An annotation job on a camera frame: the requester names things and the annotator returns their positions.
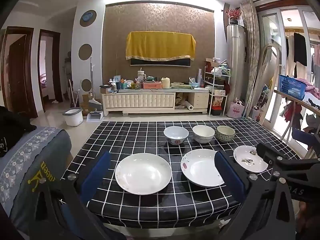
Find floor-standing air conditioner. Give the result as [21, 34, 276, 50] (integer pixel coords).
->
[226, 24, 247, 115]

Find grey broom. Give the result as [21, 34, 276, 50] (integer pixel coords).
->
[88, 57, 102, 105]

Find white dustpan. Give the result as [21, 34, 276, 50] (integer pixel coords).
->
[86, 110, 104, 123]

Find small white floral plate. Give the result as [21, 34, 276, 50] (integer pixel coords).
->
[233, 145, 269, 173]

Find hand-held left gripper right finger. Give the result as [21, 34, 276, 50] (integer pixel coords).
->
[214, 151, 297, 240]

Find large plain white plate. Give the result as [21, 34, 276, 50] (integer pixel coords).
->
[115, 153, 172, 195]

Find dark wooden door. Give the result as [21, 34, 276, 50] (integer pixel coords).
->
[1, 26, 38, 118]

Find hanging clothes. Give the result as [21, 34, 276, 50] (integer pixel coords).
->
[285, 31, 320, 80]

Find white plate with pink mark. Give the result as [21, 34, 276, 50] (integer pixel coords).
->
[181, 149, 225, 187]

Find black white checked tablecloth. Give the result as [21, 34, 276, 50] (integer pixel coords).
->
[60, 119, 302, 229]

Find pink bag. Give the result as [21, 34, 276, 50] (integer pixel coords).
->
[230, 101, 244, 119]

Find dark wooden door frame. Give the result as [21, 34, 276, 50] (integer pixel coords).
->
[38, 29, 63, 112]

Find round wall decor blue plate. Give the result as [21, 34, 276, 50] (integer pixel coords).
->
[80, 10, 97, 27]

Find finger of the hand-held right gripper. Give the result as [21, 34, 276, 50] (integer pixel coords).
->
[256, 142, 320, 173]

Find black cloth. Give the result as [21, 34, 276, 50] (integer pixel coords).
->
[0, 106, 38, 158]

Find green patterned ceramic bowl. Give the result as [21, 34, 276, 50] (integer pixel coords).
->
[216, 125, 235, 142]

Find pink flowers in pot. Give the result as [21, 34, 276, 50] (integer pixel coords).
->
[226, 8, 242, 25]

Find white mop bucket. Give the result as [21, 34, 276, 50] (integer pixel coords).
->
[62, 107, 84, 127]

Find white wire rack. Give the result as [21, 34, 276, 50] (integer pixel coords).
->
[204, 66, 230, 117]

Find pile of clothes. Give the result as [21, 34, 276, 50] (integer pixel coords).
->
[280, 97, 320, 135]

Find plain white bowl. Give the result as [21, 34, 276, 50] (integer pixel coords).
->
[192, 125, 215, 144]

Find person's right hand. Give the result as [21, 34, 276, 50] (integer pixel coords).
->
[297, 201, 314, 233]

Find blue plastic basket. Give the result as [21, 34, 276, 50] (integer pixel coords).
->
[278, 74, 307, 100]

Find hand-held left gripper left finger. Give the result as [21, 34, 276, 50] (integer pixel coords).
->
[30, 151, 127, 240]

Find cream television cabinet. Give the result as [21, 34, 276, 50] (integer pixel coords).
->
[101, 89, 210, 117]

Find arched metal frame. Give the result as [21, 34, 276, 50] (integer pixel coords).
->
[250, 42, 282, 125]

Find white bowl with red pattern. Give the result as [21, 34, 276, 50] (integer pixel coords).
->
[164, 126, 189, 146]

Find cardboard box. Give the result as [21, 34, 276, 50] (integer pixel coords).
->
[80, 94, 95, 115]

